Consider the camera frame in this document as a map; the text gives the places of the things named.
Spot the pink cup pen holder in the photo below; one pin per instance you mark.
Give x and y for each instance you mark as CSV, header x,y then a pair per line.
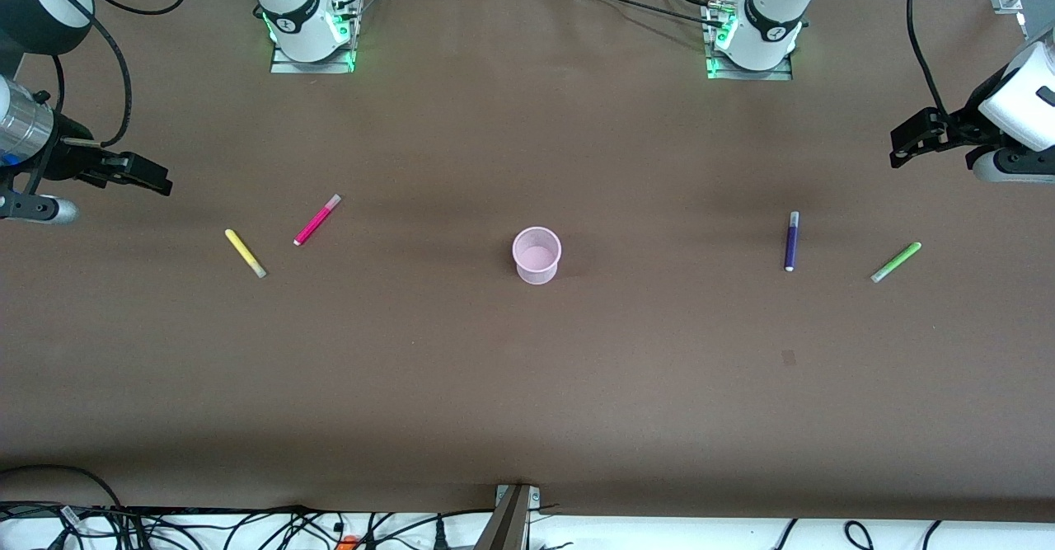
x,y
536,257

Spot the green marker pen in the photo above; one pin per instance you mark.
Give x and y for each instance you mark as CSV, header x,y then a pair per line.
x,y
897,262

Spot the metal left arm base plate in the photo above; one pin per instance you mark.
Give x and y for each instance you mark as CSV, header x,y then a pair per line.
x,y
783,75

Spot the metal table edge bracket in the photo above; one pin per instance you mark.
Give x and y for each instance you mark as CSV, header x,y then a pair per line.
x,y
509,521

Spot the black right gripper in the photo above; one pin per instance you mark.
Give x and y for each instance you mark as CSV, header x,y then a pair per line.
x,y
67,160

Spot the pink marker pen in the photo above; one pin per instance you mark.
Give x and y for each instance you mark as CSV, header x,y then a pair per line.
x,y
316,220

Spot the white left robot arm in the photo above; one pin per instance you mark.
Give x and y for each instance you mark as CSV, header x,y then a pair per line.
x,y
775,6

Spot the yellow marker pen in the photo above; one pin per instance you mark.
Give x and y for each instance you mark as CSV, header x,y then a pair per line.
x,y
244,251

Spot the purple marker pen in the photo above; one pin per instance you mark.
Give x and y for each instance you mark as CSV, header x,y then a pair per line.
x,y
791,243

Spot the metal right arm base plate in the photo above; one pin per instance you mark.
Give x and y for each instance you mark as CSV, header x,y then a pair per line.
x,y
284,66

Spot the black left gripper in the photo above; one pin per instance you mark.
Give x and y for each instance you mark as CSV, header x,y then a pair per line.
x,y
963,127

